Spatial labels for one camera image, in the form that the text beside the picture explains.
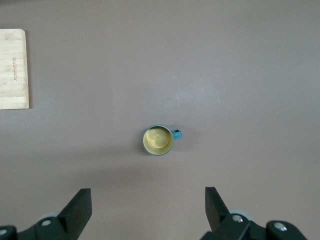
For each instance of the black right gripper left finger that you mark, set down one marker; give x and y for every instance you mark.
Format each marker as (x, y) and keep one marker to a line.
(72, 217)

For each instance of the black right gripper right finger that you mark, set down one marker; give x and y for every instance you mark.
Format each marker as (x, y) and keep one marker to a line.
(220, 220)

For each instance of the teal cup yellow inside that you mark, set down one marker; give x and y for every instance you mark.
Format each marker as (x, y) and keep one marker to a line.
(157, 140)

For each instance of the bamboo cutting board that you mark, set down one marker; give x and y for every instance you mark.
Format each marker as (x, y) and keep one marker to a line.
(12, 70)

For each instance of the brown table cover sheet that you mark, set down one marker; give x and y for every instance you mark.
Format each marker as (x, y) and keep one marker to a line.
(175, 62)

